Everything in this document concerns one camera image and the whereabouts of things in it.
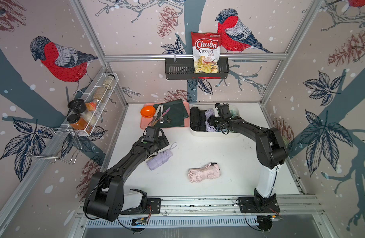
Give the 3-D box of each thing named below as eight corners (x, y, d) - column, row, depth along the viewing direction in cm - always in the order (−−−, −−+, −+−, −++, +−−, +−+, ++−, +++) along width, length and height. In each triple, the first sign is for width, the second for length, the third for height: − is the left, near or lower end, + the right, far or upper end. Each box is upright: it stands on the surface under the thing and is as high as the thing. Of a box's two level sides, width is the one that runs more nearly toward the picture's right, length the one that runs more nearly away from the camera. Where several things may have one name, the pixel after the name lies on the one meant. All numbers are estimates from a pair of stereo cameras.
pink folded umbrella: (191, 186, 81) (191, 183, 77) (187, 171, 86) (187, 169, 82) (220, 177, 84) (222, 174, 80) (215, 164, 89) (216, 161, 85)
